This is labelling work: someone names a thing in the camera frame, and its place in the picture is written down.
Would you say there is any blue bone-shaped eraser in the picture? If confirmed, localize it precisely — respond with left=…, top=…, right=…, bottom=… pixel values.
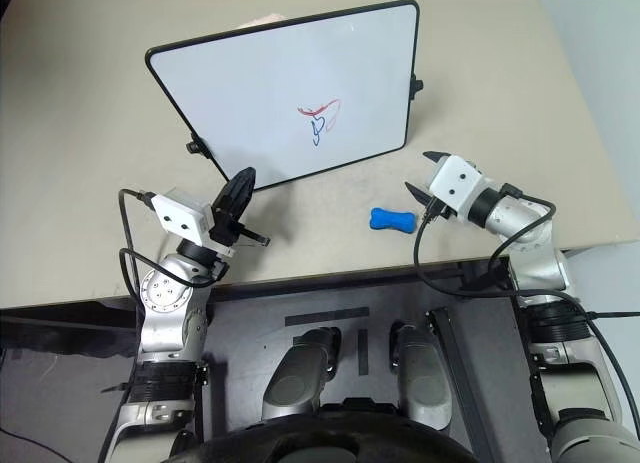
left=369, top=207, right=417, bottom=234

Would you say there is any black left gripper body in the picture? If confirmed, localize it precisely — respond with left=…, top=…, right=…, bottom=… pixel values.
left=207, top=202, right=247, bottom=247

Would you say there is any grey robot foot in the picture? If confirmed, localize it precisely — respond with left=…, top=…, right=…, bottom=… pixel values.
left=388, top=320, right=454, bottom=430
left=261, top=325, right=344, bottom=425

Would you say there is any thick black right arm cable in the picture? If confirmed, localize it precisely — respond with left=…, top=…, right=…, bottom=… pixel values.
left=517, top=288, right=640, bottom=434

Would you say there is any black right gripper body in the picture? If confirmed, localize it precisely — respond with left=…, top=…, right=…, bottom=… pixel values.
left=424, top=196, right=460, bottom=221

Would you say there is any grey left robot foot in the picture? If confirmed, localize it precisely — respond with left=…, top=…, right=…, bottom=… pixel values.
left=261, top=325, right=344, bottom=425

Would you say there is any black rounded robot waist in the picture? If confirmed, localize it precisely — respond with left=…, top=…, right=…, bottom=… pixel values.
left=168, top=398, right=482, bottom=463

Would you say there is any white whiteboard with black frame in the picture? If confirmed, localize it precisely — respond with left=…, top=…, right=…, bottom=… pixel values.
left=144, top=0, right=420, bottom=191

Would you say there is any dark floor tape strip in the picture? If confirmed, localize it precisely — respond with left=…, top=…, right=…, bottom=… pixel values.
left=284, top=306, right=371, bottom=328
left=356, top=328, right=371, bottom=377

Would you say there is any black metal rail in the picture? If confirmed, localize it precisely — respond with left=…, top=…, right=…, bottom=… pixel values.
left=426, top=306, right=497, bottom=463

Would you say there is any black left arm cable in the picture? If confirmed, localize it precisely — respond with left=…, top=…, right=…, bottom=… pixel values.
left=117, top=187, right=229, bottom=314

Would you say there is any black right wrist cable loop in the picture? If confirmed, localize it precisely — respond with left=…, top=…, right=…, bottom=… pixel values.
left=412, top=182, right=556, bottom=299

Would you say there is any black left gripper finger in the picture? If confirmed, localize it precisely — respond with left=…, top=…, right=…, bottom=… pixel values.
left=232, top=223, right=273, bottom=248
left=213, top=166, right=258, bottom=220

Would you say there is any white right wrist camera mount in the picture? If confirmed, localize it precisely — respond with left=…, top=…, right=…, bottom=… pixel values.
left=429, top=154, right=487, bottom=218

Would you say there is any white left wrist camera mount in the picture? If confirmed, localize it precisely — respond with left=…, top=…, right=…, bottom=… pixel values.
left=149, top=186, right=235, bottom=259

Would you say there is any grey right robot foot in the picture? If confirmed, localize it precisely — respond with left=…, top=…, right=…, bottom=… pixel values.
left=388, top=320, right=454, bottom=430

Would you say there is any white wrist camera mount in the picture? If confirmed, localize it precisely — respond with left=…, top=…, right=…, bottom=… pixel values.
left=429, top=154, right=487, bottom=218
left=149, top=186, right=235, bottom=259

